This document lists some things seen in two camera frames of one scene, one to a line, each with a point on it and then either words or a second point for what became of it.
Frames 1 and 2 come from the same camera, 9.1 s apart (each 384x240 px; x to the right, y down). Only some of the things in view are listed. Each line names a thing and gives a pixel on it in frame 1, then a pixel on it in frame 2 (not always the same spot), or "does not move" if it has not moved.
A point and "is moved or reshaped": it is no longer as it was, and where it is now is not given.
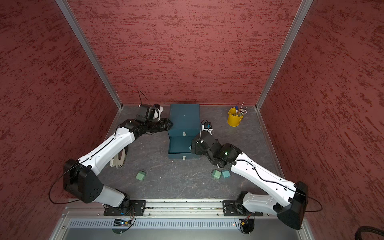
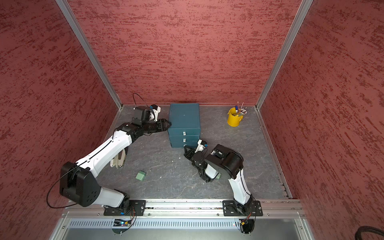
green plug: [140, 175] does not move
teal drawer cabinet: [185, 125] is moved or reshaped
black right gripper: [196, 148] to [188, 154]
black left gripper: [164, 125] does not move
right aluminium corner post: [303, 9] does not move
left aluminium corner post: [69, 14] does not move
